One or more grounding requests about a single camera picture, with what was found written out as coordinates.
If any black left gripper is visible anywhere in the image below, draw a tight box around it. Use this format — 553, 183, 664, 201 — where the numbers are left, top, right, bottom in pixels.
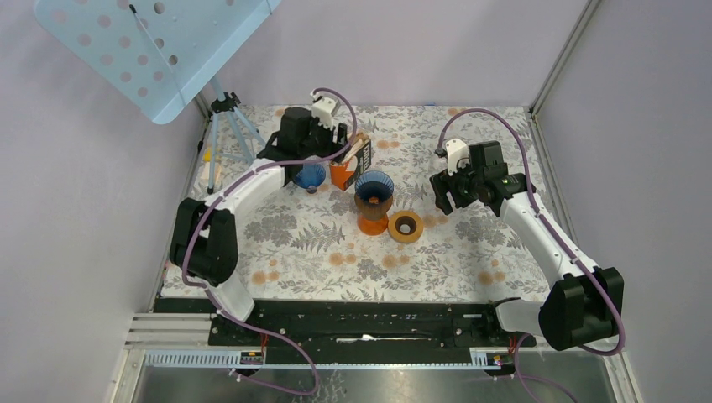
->
298, 112, 350, 162

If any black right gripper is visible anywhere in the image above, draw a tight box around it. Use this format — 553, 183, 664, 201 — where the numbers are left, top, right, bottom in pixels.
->
429, 156, 484, 217

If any orange coffee filter box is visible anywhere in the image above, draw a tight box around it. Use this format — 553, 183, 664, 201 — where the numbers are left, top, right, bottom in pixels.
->
329, 132, 373, 191

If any blue glass dripper cone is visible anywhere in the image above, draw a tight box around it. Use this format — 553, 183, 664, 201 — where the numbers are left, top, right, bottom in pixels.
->
354, 170, 395, 202

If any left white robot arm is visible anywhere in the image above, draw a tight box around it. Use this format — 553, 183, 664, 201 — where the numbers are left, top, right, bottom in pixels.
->
169, 99, 348, 345

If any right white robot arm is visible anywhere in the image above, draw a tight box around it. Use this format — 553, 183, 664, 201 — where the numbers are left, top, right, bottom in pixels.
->
430, 139, 625, 351

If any blue dripper on left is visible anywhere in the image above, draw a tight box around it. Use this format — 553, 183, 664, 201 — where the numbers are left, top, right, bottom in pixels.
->
292, 164, 326, 194

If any orange glass carafe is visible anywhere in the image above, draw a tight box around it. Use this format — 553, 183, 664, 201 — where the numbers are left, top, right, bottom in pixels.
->
357, 213, 389, 236

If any light blue music stand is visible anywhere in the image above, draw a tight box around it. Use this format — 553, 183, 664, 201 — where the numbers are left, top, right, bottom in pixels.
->
34, 0, 278, 193

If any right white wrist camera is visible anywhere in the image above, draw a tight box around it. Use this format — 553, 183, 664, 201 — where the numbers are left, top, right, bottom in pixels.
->
436, 139, 470, 176

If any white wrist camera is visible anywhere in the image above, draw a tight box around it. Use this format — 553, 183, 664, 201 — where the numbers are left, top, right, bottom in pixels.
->
436, 139, 470, 176
311, 93, 341, 130

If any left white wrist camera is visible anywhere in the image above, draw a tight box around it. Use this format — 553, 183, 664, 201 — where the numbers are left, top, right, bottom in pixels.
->
311, 93, 341, 130

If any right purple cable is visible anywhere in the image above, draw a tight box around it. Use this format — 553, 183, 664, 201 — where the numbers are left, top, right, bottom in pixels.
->
435, 108, 627, 403

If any purple cable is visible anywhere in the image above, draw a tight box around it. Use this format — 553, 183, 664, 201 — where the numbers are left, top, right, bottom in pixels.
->
181, 86, 359, 397
435, 108, 627, 403

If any light wooden dripper ring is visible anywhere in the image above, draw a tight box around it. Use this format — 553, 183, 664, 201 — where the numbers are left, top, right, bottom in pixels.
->
386, 209, 424, 244

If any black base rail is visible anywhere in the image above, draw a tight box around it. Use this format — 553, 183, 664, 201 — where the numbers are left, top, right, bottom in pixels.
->
208, 300, 521, 365

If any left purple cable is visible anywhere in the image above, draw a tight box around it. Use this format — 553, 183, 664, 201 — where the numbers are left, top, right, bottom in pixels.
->
181, 86, 359, 397

